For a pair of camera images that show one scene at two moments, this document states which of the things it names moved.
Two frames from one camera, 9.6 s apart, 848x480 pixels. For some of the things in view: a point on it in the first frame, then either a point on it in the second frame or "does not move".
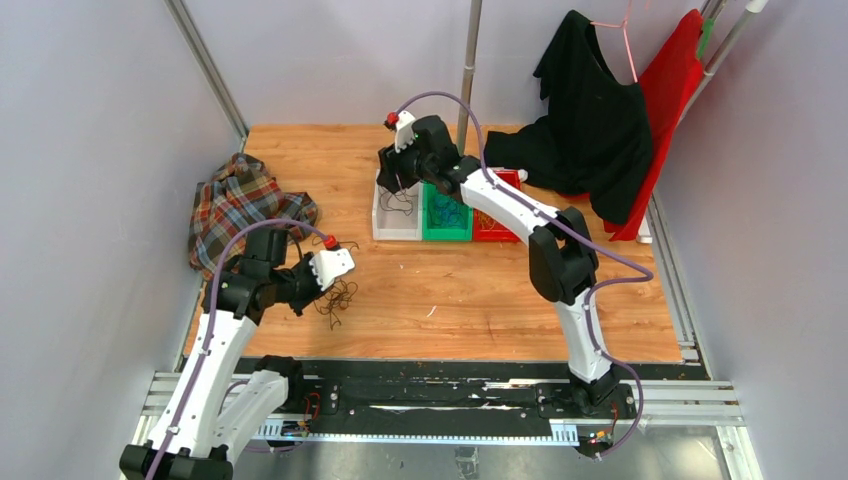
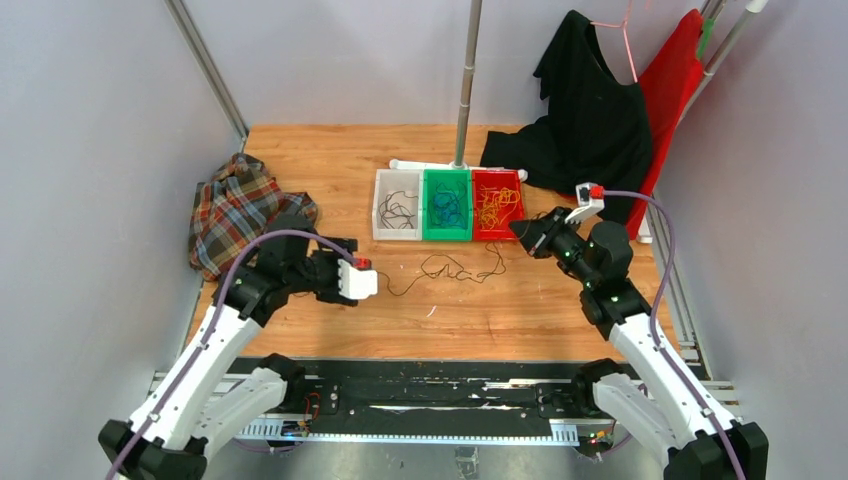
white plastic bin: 397,216 does not move
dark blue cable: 447,208 does not move
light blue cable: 447,212 does not move
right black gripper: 392,168 to 539,235
